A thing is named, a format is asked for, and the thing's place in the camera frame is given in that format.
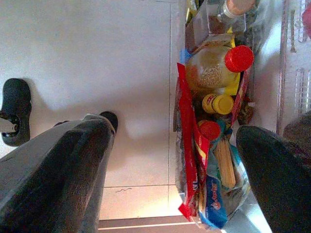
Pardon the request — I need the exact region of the red snack packet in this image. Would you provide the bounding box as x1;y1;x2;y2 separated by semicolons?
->
175;62;211;222

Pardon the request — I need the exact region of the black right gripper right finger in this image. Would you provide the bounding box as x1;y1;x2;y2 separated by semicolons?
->
235;125;311;233

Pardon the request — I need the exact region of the clear plastic bin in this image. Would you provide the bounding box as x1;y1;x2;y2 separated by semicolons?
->
173;0;274;233

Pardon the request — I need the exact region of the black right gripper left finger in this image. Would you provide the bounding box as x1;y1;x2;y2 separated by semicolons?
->
0;113;115;233

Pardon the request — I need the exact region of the yellowish bottle with red cap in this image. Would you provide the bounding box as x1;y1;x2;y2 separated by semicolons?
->
185;45;255;92

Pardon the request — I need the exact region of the yellow packet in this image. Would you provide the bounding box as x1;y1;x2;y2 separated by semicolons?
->
227;36;242;96

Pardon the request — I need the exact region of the clear plastic shelf rail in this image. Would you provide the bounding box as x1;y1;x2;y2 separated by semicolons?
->
276;0;291;135

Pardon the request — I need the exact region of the small container with red cap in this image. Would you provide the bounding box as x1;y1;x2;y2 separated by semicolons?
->
197;119;222;142

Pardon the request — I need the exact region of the small bottle with yellow cap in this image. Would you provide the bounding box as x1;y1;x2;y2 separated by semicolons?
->
202;93;235;116

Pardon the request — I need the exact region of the clear bottle with beige cap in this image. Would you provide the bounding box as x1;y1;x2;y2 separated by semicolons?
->
191;0;259;43

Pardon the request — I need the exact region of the blue spaghetti packet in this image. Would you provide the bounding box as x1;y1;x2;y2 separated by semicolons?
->
198;134;251;230

